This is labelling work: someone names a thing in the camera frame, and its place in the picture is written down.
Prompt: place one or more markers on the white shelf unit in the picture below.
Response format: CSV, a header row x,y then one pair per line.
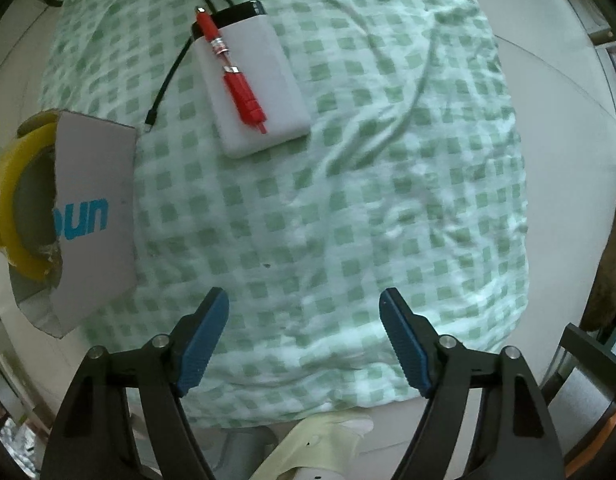
x,y
607,35

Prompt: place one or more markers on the green checkered cloth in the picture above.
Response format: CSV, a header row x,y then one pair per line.
x,y
338,210

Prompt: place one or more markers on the pale green slipper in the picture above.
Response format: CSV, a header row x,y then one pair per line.
x,y
313,440

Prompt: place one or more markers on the torn cardboard box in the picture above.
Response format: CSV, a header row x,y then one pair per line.
x,y
98,170

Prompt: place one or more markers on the red pen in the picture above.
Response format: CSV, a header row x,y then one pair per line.
x,y
240,92

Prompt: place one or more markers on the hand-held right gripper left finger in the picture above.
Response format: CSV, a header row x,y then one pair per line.
x,y
203,345

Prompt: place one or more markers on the yellow tape roll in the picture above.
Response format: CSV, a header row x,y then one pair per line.
x,y
8,195

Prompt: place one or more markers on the brown furry object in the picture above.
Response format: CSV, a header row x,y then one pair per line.
x,y
607,285

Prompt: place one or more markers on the black metal frame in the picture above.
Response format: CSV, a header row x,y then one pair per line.
x,y
587,350

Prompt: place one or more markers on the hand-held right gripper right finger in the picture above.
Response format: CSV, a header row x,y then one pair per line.
x,y
402,345

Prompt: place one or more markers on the white power bank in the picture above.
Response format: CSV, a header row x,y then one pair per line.
x,y
268,85

